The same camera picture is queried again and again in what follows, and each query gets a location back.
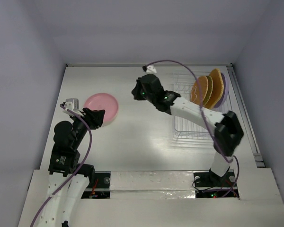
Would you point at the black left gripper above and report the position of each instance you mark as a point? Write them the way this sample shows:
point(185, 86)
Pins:
point(94, 117)

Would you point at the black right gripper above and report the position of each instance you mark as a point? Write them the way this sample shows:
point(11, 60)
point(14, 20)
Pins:
point(142, 85)

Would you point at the pink round plate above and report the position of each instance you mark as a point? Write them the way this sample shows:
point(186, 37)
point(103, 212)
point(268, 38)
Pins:
point(104, 101)

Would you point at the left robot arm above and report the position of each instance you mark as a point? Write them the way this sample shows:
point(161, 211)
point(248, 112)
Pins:
point(68, 176)

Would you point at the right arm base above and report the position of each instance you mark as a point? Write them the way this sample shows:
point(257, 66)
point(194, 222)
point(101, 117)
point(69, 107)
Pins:
point(205, 187)

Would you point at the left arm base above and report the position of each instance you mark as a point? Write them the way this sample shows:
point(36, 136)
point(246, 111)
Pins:
point(100, 188)

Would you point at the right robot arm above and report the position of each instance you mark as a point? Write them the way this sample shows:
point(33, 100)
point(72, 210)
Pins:
point(224, 128)

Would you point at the round woven orange plate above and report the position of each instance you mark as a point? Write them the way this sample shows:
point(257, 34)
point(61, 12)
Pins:
point(199, 90)

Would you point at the green rimmed woven plate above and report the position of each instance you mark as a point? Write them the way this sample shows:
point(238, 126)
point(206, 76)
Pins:
point(209, 90)

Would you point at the square woven orange tray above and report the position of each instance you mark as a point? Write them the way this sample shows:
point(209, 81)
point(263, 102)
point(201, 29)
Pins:
point(218, 88)

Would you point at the white foil covered board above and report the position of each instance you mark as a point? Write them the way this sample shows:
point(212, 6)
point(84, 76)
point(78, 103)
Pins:
point(151, 185)

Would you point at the purple plate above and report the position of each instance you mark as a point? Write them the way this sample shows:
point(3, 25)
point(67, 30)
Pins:
point(225, 91)

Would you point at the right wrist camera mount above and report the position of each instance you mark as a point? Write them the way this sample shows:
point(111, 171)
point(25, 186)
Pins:
point(149, 69)

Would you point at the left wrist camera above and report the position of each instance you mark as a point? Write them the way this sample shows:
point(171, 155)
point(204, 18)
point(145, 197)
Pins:
point(71, 107)

